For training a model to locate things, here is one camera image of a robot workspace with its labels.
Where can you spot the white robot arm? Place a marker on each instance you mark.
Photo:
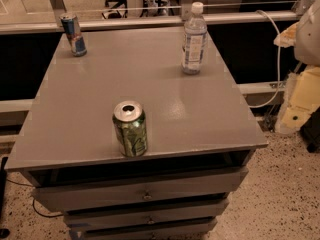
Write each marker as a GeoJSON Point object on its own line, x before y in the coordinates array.
{"type": "Point", "coordinates": [307, 45]}

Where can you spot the clear plastic water bottle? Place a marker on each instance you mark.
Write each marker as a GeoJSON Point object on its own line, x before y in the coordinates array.
{"type": "Point", "coordinates": [195, 36]}

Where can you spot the green soda can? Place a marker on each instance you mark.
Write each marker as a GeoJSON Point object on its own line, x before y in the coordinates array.
{"type": "Point", "coordinates": [129, 121]}

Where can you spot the grey drawer cabinet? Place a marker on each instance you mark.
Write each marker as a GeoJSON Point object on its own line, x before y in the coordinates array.
{"type": "Point", "coordinates": [193, 123]}

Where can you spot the bottom grey drawer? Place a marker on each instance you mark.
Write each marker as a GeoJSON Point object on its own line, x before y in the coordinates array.
{"type": "Point", "coordinates": [156, 231]}

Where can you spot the black stand at left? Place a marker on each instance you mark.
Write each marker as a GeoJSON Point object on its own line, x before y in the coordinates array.
{"type": "Point", "coordinates": [4, 232]}

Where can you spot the middle grey drawer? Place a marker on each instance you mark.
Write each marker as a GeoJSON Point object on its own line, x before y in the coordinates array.
{"type": "Point", "coordinates": [149, 214]}

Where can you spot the grey drawer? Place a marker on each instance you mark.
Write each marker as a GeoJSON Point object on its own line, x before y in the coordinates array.
{"type": "Point", "coordinates": [156, 231]}
{"type": "Point", "coordinates": [143, 189]}
{"type": "Point", "coordinates": [149, 214]}

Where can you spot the top grey drawer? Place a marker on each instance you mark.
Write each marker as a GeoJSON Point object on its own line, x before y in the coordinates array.
{"type": "Point", "coordinates": [143, 189]}

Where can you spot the blue silver energy drink can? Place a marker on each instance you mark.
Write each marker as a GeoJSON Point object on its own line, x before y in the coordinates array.
{"type": "Point", "coordinates": [73, 33]}

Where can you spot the upper metal rail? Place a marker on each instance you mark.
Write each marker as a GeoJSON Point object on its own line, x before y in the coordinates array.
{"type": "Point", "coordinates": [155, 22]}

